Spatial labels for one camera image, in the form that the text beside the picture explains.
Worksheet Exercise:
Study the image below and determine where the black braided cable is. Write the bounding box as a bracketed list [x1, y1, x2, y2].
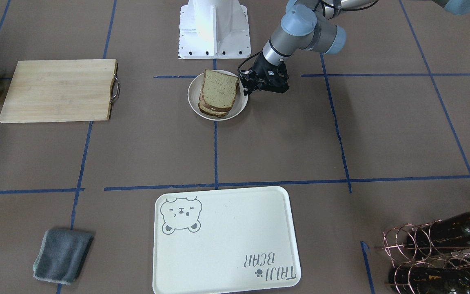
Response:
[237, 52, 262, 74]

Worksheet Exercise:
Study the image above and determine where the grey folded cloth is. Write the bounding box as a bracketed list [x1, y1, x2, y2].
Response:
[32, 228, 94, 285]

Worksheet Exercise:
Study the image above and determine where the copper wire bottle rack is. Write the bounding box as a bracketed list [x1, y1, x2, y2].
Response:
[382, 221, 470, 272]

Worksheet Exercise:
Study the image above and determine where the lower bread stack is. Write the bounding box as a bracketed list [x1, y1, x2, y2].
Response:
[198, 94, 232, 118]

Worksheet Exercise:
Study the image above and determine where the bamboo cutting board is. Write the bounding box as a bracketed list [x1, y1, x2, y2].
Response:
[0, 58, 120, 123]

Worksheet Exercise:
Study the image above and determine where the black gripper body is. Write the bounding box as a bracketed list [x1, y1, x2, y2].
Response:
[250, 52, 289, 94]

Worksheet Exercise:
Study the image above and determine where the bread slice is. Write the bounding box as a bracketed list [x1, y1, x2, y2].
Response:
[200, 69, 240, 112]

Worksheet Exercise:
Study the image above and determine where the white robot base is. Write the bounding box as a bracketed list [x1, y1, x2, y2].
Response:
[178, 0, 251, 60]

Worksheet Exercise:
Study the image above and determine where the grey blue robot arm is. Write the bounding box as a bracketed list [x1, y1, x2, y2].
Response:
[237, 0, 377, 95]

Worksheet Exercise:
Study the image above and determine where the cream bear serving tray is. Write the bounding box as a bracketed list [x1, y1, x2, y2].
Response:
[152, 186, 302, 294]

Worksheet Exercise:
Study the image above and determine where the white round plate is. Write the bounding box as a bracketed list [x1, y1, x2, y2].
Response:
[188, 73, 248, 121]

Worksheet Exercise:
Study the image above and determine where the dark green wine bottle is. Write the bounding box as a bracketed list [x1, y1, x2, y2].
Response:
[406, 212, 470, 258]
[386, 266, 470, 294]

